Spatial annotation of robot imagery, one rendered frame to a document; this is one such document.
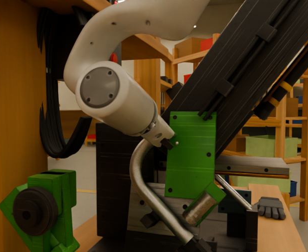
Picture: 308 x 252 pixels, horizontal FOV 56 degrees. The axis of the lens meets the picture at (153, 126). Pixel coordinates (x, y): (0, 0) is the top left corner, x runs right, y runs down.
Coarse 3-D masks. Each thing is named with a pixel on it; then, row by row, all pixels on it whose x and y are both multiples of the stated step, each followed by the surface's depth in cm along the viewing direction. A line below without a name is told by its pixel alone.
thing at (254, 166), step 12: (228, 156) 91; (240, 156) 91; (252, 156) 91; (216, 168) 79; (228, 168) 78; (240, 168) 77; (252, 168) 76; (264, 168) 75; (276, 168) 74; (288, 168) 74
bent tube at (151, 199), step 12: (144, 144) 70; (132, 156) 70; (144, 156) 71; (132, 168) 69; (132, 180) 69; (144, 180) 69; (144, 192) 67; (156, 204) 66; (168, 216) 65; (180, 228) 63; (180, 240) 63
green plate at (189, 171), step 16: (176, 112) 73; (192, 112) 71; (176, 128) 72; (192, 128) 71; (208, 128) 70; (192, 144) 70; (208, 144) 69; (176, 160) 70; (192, 160) 69; (208, 160) 68; (176, 176) 69; (192, 176) 68; (208, 176) 67; (176, 192) 69; (192, 192) 68
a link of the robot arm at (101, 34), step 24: (144, 0) 39; (168, 0) 38; (192, 0) 38; (96, 24) 43; (120, 24) 43; (144, 24) 41; (168, 24) 39; (192, 24) 41; (72, 48) 46; (96, 48) 46; (72, 72) 46
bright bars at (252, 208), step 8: (216, 176) 81; (224, 184) 80; (232, 192) 79; (240, 200) 79; (248, 208) 78; (256, 208) 79; (248, 216) 77; (256, 216) 77; (248, 224) 78; (256, 224) 77; (248, 232) 78; (256, 232) 77; (248, 240) 78; (256, 240) 77; (248, 248) 78; (256, 248) 77
